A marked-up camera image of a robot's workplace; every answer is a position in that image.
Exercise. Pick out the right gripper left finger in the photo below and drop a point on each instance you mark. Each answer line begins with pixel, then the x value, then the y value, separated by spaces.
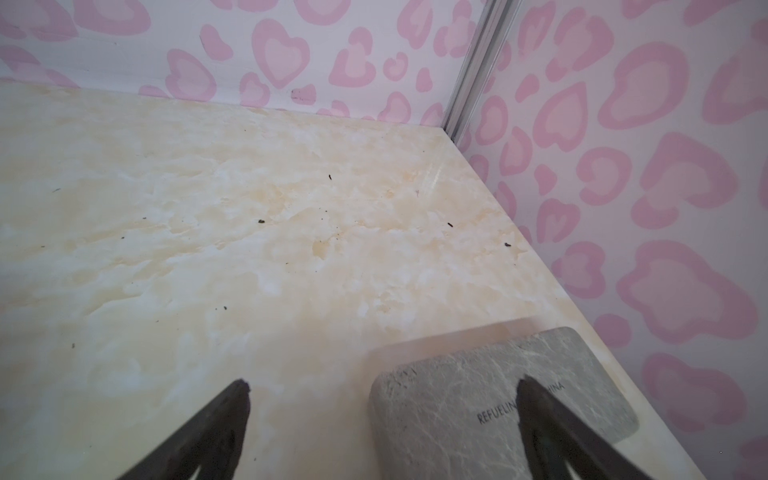
pixel 207 446

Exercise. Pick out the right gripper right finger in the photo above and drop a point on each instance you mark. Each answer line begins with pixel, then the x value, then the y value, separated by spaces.
pixel 559 445

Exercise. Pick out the grey stone block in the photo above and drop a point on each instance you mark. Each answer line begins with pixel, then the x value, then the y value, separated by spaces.
pixel 455 416

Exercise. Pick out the aluminium frame post right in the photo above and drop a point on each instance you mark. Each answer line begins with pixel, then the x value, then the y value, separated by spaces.
pixel 486 44

